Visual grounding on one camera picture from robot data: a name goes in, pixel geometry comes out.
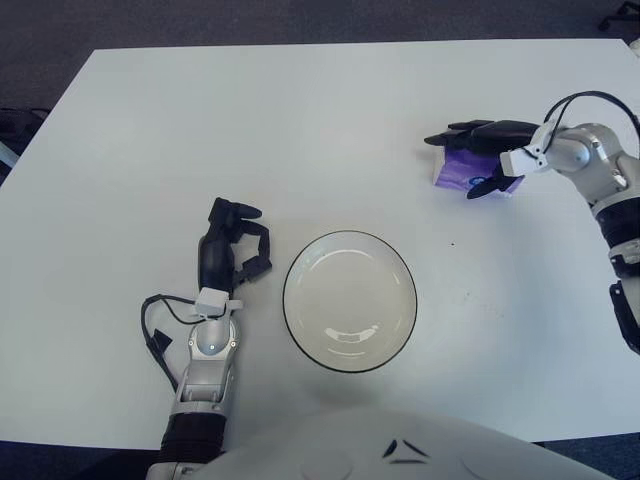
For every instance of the black office chair base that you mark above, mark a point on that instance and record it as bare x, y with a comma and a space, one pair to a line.
625, 7

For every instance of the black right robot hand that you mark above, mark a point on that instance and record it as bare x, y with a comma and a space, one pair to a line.
495, 134

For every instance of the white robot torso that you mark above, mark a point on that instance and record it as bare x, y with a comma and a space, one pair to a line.
375, 450

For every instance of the pale blue-white object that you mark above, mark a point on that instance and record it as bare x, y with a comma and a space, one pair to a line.
6, 154

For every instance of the person's white shoe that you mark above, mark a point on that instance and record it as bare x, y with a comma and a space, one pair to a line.
635, 47

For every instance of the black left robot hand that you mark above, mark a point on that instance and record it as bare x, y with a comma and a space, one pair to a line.
215, 257

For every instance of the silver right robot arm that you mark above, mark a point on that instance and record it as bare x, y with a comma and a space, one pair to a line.
585, 155

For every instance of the purple tissue paper pack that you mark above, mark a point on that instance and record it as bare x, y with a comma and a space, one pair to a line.
460, 170

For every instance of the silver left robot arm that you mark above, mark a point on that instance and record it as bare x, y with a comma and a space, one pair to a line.
210, 345

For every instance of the black bag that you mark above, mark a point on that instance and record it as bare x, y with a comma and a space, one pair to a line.
17, 120

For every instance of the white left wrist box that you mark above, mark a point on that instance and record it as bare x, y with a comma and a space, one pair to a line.
211, 301

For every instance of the white plate black rim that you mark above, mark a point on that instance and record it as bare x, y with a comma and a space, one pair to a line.
350, 300

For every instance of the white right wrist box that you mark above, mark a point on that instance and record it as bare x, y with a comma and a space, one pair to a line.
517, 162

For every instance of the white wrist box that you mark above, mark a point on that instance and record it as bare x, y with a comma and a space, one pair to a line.
211, 301
517, 162

